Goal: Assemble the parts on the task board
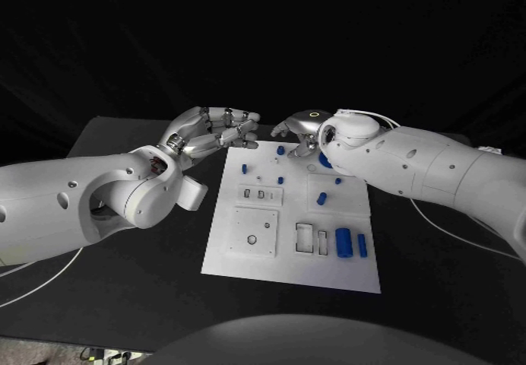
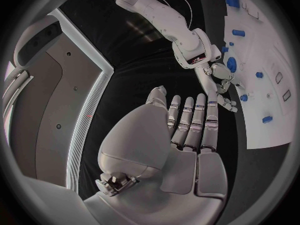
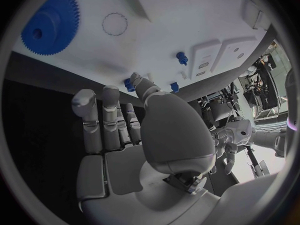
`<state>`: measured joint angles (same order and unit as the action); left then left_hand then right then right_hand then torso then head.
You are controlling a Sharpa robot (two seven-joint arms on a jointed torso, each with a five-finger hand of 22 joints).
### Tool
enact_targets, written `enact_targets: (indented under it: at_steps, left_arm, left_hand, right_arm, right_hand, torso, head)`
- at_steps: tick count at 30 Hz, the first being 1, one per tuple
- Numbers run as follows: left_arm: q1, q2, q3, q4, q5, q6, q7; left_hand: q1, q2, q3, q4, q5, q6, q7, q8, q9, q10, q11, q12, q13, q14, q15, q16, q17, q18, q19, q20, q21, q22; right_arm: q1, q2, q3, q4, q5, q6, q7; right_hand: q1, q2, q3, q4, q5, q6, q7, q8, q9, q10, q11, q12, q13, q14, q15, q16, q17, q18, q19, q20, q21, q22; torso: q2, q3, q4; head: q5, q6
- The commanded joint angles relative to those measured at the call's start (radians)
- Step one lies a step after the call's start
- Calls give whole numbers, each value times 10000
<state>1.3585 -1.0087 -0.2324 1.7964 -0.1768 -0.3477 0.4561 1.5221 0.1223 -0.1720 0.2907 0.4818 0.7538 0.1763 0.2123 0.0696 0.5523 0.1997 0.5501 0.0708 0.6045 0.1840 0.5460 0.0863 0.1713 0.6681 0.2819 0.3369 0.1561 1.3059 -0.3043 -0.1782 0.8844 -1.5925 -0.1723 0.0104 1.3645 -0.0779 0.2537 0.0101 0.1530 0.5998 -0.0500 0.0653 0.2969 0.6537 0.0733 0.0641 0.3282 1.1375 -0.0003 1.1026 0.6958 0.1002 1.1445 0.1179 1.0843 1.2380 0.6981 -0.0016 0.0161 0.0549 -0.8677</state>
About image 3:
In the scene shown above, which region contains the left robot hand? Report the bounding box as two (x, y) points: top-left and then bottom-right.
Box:
(210, 126), (239, 176)

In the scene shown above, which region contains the white task board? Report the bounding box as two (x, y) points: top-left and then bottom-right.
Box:
(11, 0), (272, 102)

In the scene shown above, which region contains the dark equipment rack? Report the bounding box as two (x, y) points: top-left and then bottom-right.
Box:
(242, 54), (281, 115)

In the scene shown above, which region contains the blue gear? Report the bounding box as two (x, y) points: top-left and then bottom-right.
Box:
(20, 0), (81, 57)

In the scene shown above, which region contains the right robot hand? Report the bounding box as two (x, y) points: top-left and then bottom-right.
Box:
(70, 71), (223, 225)

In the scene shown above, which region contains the black screen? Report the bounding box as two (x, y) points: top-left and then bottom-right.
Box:
(208, 99), (234, 122)

